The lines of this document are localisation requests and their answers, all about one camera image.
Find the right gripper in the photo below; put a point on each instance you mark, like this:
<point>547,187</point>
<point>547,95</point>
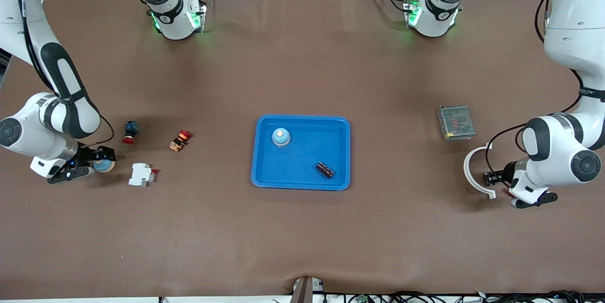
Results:
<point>87,155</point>

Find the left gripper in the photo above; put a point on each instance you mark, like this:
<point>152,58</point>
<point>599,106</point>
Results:
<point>507,170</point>

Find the light blue desk bell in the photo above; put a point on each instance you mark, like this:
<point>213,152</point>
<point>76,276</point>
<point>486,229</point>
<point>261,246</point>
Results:
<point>280,137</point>
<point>105,167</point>

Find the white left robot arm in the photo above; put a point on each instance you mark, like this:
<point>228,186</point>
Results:
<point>567,33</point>

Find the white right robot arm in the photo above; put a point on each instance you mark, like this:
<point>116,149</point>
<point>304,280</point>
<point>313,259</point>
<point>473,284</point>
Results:
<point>28,133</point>

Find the white circuit breaker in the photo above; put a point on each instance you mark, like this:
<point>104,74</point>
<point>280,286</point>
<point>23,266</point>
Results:
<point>140,175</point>

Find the red button blue body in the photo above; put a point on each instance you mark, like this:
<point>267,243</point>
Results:
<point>131,129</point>

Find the metal mesh power supply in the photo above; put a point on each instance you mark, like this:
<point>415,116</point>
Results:
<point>455,123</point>

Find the red orange emergency stop button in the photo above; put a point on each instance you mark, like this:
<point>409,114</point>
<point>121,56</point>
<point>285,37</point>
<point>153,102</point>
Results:
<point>178,142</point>

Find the blue plastic tray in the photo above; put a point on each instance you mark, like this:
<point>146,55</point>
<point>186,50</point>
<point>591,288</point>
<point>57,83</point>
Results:
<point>302,175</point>

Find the white curved plastic bracket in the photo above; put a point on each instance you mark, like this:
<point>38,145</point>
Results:
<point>466,170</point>

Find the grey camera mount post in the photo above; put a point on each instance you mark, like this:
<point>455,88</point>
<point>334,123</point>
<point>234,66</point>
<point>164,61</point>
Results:
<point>305,290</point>

